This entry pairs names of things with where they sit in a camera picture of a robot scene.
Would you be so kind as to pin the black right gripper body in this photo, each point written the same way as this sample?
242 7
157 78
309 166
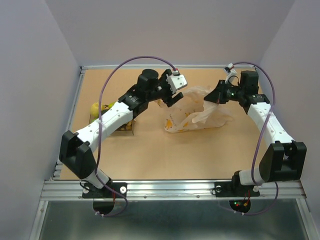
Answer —
232 93

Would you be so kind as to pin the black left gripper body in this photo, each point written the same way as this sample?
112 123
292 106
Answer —
162 89

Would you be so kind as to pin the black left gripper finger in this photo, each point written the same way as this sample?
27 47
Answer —
172 100
164 102

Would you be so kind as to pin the white banana print plastic bag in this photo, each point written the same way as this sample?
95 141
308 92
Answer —
192 112

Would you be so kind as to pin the brown fake longan bunch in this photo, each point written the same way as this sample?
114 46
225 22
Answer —
127 126

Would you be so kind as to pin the yellow fake apple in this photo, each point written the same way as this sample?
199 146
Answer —
94 110

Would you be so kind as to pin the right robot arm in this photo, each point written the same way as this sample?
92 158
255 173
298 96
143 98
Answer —
284 158

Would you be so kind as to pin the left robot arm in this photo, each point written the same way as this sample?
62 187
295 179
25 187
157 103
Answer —
77 148

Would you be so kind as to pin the clear plastic box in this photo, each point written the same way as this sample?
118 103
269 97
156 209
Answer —
124 133

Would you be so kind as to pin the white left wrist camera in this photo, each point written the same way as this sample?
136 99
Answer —
176 81

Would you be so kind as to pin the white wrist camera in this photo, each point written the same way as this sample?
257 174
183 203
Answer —
176 81
230 72

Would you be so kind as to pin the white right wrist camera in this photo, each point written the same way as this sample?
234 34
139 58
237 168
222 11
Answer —
230 72

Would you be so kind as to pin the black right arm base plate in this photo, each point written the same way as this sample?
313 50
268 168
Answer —
226 189

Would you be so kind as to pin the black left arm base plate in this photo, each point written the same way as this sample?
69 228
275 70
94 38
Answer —
89 191

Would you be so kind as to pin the aluminium table edge rail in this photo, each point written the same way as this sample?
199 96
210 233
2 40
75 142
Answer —
59 165

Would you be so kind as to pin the aluminium front frame rail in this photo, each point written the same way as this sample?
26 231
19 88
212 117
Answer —
165 190

